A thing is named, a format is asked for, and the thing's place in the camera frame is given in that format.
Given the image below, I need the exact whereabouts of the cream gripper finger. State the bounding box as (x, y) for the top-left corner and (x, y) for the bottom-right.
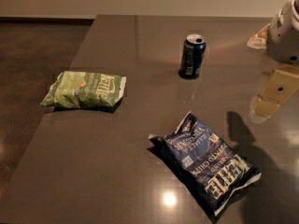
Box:
(252, 96), (280, 117)

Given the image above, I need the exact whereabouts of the yellow snack bag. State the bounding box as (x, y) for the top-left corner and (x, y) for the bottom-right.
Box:
(247, 24), (270, 49)

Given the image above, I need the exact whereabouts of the green jalapeno chip bag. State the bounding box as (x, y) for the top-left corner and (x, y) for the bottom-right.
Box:
(41, 71), (126, 109)

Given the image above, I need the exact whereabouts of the dark blue chip bag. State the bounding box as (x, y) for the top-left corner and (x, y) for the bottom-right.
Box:
(149, 113), (262, 217)

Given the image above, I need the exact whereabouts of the dark blue soda can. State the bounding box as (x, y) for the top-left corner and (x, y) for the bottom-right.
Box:
(178, 34), (206, 79)

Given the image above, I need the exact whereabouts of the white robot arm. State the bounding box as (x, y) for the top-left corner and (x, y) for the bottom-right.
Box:
(251, 0), (299, 119)

